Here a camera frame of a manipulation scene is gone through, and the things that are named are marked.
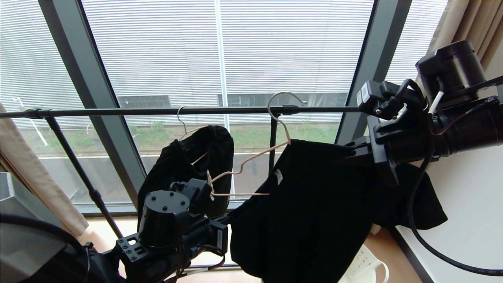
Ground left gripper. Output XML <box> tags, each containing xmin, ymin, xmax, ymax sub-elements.
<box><xmin>182</xmin><ymin>219</ymin><xmax>229</xmax><ymax>261</ymax></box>

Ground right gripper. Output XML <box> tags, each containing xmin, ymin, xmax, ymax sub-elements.
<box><xmin>369</xmin><ymin>96</ymin><xmax>503</xmax><ymax>186</ymax></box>

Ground pink clothes hanger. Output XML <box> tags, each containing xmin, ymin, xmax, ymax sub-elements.
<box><xmin>207</xmin><ymin>92</ymin><xmax>308</xmax><ymax>197</ymax></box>
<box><xmin>175</xmin><ymin>107</ymin><xmax>215</xmax><ymax>165</ymax></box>

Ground black shorts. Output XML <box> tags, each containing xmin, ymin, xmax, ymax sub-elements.
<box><xmin>137</xmin><ymin>125</ymin><xmax>235</xmax><ymax>230</ymax></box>

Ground black garment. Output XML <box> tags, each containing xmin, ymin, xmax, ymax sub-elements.
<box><xmin>229</xmin><ymin>139</ymin><xmax>448</xmax><ymax>283</ymax></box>

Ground black clothes rack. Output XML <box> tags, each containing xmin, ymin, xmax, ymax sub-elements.
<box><xmin>0</xmin><ymin>105</ymin><xmax>372</xmax><ymax>276</ymax></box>

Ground white laundry basket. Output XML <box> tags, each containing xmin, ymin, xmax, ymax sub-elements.
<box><xmin>338</xmin><ymin>244</ymin><xmax>390</xmax><ymax>283</ymax></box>

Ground beige curtain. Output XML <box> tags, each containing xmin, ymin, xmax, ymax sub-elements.
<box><xmin>369</xmin><ymin>0</ymin><xmax>503</xmax><ymax>236</ymax></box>
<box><xmin>0</xmin><ymin>102</ymin><xmax>103</xmax><ymax>252</ymax></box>

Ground window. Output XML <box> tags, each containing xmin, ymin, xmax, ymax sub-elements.
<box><xmin>0</xmin><ymin>0</ymin><xmax>449</xmax><ymax>215</ymax></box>

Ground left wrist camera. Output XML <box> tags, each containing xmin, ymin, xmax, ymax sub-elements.
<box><xmin>170</xmin><ymin>179</ymin><xmax>213</xmax><ymax>215</ymax></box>

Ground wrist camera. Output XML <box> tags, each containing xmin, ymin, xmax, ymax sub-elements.
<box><xmin>170</xmin><ymin>179</ymin><xmax>213</xmax><ymax>215</ymax></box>
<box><xmin>356</xmin><ymin>79</ymin><xmax>428</xmax><ymax>120</ymax></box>

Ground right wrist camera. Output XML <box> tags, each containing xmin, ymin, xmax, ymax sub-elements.
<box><xmin>356</xmin><ymin>79</ymin><xmax>428</xmax><ymax>120</ymax></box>

